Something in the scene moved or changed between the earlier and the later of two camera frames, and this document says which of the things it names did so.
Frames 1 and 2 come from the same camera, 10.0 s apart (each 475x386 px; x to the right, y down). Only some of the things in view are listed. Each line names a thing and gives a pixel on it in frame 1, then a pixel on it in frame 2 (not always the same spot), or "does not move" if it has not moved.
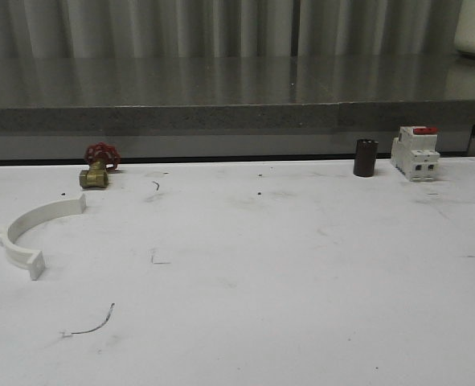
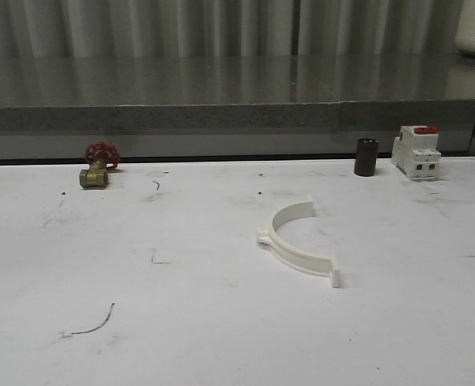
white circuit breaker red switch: (414, 153) does not move
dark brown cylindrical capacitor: (365, 159) does not move
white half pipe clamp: (8, 236) -> (295, 256)
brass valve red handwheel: (103, 158) does not move
